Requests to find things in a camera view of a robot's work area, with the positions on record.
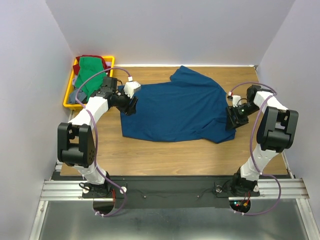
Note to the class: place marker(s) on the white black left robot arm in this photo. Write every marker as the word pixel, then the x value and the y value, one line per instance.
pixel 75 141

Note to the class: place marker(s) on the aluminium frame rail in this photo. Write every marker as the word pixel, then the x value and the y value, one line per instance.
pixel 56 189

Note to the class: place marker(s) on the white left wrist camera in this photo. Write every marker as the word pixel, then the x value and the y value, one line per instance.
pixel 131 87

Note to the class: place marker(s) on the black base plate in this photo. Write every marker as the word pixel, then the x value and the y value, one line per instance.
pixel 169 192

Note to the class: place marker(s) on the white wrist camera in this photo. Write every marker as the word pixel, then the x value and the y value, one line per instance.
pixel 234 99
pixel 131 87

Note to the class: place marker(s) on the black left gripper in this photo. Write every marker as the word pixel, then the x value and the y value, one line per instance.
pixel 128 109

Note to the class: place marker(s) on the green t shirt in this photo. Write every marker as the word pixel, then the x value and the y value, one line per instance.
pixel 89 66

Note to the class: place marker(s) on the blue t shirt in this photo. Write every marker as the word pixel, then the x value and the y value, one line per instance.
pixel 191 106

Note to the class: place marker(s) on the grey t shirt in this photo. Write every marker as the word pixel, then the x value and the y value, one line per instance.
pixel 81 97

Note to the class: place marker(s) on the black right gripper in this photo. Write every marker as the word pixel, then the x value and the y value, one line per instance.
pixel 230 122

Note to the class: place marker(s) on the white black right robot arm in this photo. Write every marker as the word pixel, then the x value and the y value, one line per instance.
pixel 274 131

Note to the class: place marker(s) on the red t shirt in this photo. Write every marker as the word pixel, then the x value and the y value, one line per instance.
pixel 76 67

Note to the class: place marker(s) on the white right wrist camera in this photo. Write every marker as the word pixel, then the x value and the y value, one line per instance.
pixel 234 99

